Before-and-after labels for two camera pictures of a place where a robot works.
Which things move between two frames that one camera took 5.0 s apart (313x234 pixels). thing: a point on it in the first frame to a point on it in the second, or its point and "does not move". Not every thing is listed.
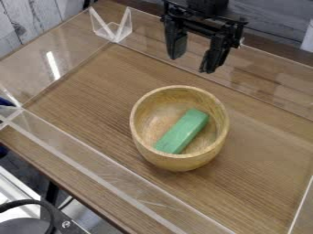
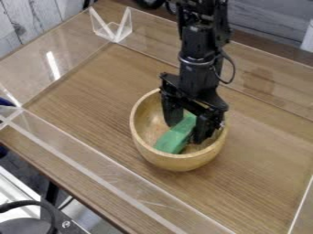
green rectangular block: [180, 133] does not move
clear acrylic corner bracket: [112, 31] does not move
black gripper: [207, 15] to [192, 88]
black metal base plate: [64, 226] does not move
